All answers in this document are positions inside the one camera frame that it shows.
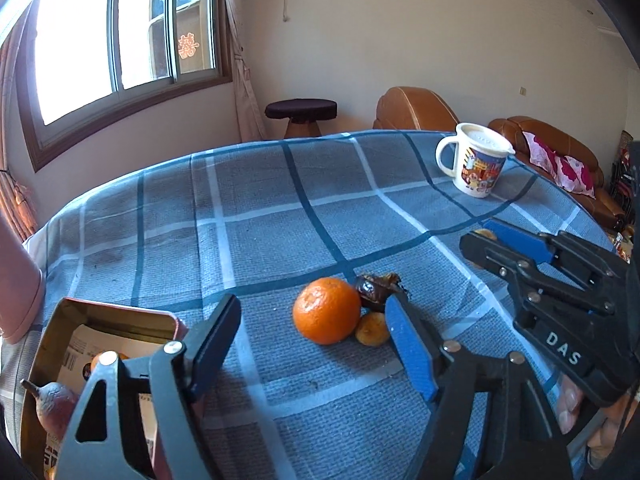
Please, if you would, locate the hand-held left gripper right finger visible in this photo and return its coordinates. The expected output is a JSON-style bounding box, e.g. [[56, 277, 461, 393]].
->
[[384, 292, 573, 480]]

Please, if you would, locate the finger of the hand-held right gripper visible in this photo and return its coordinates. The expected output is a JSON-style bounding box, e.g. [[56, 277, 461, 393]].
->
[[482, 217, 628, 301], [460, 231, 613, 321]]

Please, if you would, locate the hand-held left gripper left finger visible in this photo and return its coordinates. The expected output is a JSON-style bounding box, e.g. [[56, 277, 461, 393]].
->
[[52, 294, 242, 480]]

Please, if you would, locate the pink metal tin box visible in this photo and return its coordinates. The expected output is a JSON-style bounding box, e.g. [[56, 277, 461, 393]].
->
[[20, 297, 208, 480]]

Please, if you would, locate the large orange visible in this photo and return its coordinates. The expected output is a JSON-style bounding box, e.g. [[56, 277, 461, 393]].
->
[[292, 277, 362, 346], [90, 351, 131, 373]]

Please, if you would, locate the dark red pear fruit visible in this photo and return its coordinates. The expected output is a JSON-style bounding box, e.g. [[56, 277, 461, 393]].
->
[[21, 379, 80, 443]]

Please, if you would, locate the person's right hand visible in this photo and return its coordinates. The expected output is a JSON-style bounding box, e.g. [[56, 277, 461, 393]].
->
[[555, 375, 631, 471]]

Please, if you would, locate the small round kumquat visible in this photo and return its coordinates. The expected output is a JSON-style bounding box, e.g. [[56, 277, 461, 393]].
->
[[355, 311, 392, 347]]

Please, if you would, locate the brown wrapped candy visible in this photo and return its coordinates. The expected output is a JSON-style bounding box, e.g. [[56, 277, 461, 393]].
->
[[355, 272, 408, 313]]

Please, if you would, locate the pink floral cushion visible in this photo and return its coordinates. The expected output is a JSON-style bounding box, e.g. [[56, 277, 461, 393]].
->
[[522, 131, 605, 197]]

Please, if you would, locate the white cartoon print mug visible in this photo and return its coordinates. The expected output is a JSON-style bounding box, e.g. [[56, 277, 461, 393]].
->
[[435, 122, 516, 199]]

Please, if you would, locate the brown leather sofa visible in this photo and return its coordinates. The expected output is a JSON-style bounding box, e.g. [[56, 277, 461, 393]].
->
[[487, 116, 626, 233]]

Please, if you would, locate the dark cluttered rack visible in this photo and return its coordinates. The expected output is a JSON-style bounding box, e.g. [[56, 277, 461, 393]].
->
[[607, 130, 635, 211]]

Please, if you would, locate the printed paper sheet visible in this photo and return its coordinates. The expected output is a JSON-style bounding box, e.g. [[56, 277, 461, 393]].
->
[[42, 324, 161, 466]]

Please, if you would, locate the blue plaid tablecloth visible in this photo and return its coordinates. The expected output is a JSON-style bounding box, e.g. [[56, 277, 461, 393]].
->
[[0, 130, 618, 480]]

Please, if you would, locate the brown leather armchair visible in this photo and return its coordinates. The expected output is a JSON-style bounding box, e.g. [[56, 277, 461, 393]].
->
[[372, 86, 461, 132]]

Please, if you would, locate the pink electric kettle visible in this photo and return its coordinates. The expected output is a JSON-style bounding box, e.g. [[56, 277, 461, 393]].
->
[[0, 215, 46, 345]]

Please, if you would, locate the black round stool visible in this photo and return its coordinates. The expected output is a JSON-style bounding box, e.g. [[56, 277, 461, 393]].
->
[[265, 98, 338, 140]]

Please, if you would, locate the pink printed curtain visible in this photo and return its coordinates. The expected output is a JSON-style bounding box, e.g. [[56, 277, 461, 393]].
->
[[0, 15, 41, 243]]

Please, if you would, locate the plain beige curtain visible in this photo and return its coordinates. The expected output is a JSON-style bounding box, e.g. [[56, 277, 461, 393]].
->
[[220, 0, 268, 143]]

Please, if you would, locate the red paper window decoration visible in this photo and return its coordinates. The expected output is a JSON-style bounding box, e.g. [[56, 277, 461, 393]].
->
[[177, 32, 200, 60]]

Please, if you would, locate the brown framed sliding window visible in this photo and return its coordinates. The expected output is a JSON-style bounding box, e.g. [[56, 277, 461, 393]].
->
[[15, 0, 235, 173]]

